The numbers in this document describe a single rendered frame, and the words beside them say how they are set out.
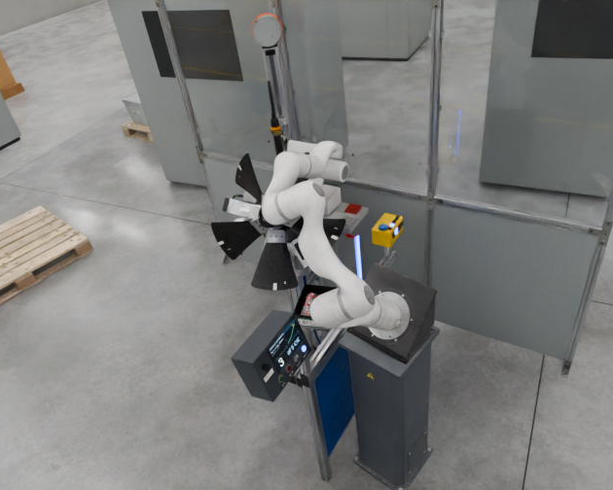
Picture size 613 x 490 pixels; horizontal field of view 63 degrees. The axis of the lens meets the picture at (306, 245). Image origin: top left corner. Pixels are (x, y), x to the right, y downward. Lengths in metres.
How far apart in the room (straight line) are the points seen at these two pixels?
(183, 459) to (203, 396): 0.41
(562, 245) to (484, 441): 1.10
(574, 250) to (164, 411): 2.46
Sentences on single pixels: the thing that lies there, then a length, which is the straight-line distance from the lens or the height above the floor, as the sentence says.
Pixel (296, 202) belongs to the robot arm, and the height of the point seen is 1.65.
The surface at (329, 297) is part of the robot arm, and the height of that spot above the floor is 1.35.
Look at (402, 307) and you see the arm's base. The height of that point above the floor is 1.09.
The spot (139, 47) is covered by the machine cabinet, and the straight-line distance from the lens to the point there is 4.97.
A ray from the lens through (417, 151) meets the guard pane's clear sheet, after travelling 2.77.
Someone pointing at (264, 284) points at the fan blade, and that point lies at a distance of 2.43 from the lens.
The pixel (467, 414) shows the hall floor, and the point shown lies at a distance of 3.08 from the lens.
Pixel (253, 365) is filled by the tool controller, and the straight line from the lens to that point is 1.71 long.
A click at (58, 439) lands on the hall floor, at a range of 3.53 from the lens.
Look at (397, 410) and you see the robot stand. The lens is 2.27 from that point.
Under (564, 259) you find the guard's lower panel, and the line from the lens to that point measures 2.88.
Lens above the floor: 2.53
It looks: 37 degrees down
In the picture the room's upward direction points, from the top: 9 degrees counter-clockwise
